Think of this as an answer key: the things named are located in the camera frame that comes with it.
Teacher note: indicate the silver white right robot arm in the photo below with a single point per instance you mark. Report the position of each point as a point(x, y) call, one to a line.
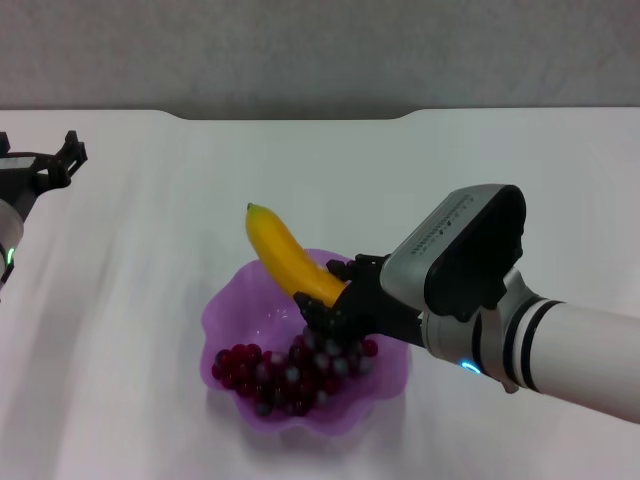
point(575, 350)

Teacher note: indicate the purple scalloped plastic bowl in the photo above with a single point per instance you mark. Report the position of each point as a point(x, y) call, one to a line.
point(235, 310)

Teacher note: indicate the yellow banana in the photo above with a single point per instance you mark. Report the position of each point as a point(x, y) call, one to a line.
point(285, 250)

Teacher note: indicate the red grape bunch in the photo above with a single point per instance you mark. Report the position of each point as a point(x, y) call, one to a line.
point(280, 375)

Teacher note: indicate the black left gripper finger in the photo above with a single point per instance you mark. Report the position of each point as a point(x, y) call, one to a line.
point(4, 144)
point(70, 160)

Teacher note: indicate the right wrist camera housing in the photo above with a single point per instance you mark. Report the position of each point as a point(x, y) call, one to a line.
point(450, 240)

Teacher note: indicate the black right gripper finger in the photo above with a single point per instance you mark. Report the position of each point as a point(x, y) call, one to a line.
point(355, 269)
point(330, 325)

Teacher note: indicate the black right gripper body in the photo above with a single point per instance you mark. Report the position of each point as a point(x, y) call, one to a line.
point(380, 310)

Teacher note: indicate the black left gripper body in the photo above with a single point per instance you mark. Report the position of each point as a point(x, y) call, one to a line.
point(20, 185)

